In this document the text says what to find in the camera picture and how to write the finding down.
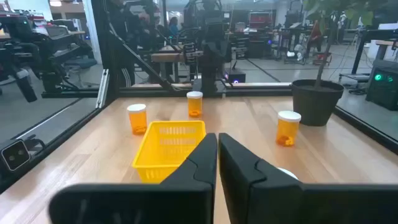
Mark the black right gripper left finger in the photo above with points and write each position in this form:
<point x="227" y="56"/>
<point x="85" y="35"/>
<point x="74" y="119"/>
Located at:
<point x="140" y="202"/>

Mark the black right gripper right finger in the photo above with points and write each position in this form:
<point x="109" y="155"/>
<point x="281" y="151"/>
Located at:
<point x="280" y="202"/>

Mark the cup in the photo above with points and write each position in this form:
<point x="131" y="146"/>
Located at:
<point x="289" y="173"/>

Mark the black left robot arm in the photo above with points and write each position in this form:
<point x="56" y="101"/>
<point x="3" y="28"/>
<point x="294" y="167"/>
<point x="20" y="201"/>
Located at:
<point x="211" y="74"/>

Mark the yellow plastic slotted basket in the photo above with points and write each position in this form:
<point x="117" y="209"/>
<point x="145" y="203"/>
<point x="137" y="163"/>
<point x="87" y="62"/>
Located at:
<point x="161" y="146"/>

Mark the black box blue light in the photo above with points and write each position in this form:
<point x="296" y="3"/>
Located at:
<point x="235" y="76"/>

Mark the person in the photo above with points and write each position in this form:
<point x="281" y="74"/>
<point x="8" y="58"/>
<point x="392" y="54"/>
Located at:
<point x="173" y="28"/>

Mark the red tool cabinet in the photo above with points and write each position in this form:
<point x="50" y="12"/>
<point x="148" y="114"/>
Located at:
<point x="260" y="20"/>

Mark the potted green plant black pot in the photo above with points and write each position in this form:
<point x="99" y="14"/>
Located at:
<point x="315" y="102"/>

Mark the blue office chair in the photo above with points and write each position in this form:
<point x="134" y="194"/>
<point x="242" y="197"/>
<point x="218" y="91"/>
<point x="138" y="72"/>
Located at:
<point x="81" y="63"/>

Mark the black computer green lights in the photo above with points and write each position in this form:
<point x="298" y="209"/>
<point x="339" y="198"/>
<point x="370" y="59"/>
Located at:
<point x="382" y="90"/>

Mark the background robot workstation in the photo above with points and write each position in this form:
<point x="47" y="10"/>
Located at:
<point x="31" y="46"/>

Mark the black aluminium table frame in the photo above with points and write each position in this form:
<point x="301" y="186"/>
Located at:
<point x="258" y="92"/>

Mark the silver aluminium bracket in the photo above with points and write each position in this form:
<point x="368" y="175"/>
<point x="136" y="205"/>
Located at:
<point x="102" y="90"/>

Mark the grey table-level camera box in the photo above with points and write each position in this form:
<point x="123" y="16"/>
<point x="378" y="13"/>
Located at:
<point x="14" y="154"/>

